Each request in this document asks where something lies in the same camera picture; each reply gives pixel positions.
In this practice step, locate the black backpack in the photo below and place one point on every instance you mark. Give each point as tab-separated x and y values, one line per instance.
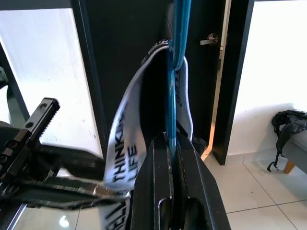
285	124

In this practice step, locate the black underwear with white waistband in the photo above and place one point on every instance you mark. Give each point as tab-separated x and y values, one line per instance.
122	134

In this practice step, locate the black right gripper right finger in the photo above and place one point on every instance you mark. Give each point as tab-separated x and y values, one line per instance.
204	203

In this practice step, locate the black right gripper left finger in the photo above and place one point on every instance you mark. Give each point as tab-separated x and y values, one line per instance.
148	191

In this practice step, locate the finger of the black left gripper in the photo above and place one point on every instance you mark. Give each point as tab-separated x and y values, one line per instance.
79	165
72	194

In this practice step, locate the grey bench with wooden leg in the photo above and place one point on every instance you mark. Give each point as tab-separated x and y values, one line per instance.
299	143

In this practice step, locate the blue plastic clothes hanger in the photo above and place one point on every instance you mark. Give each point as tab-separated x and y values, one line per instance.
180	28

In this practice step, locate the black door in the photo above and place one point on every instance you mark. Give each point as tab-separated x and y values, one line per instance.
204	83

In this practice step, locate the black door frame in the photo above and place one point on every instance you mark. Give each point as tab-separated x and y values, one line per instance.
239	72

